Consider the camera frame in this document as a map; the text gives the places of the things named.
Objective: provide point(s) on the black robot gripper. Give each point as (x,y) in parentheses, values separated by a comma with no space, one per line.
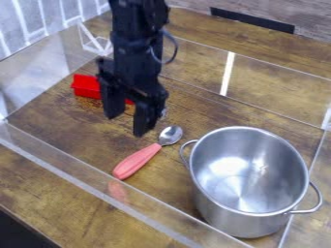
(128,78)

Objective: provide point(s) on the pink handled metal spoon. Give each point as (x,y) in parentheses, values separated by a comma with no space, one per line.
(135,161)

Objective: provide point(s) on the stainless steel pot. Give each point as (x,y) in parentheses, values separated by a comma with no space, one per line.
(250,180)

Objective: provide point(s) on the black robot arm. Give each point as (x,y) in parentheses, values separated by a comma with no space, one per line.
(138,17)

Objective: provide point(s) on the red plastic block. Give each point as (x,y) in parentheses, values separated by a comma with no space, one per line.
(86,86)

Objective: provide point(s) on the clear acrylic barrier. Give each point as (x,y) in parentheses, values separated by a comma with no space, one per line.
(238,75)

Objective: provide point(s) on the black strip on wall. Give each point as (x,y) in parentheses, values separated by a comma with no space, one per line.
(258,21)

